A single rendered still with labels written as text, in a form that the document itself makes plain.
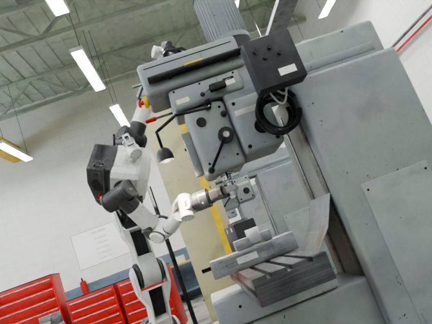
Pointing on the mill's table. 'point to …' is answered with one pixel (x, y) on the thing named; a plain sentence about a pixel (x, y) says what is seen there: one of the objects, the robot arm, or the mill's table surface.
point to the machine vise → (254, 254)
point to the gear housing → (186, 102)
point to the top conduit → (194, 65)
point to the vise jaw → (242, 244)
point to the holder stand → (237, 233)
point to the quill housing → (206, 151)
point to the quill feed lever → (224, 134)
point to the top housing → (159, 96)
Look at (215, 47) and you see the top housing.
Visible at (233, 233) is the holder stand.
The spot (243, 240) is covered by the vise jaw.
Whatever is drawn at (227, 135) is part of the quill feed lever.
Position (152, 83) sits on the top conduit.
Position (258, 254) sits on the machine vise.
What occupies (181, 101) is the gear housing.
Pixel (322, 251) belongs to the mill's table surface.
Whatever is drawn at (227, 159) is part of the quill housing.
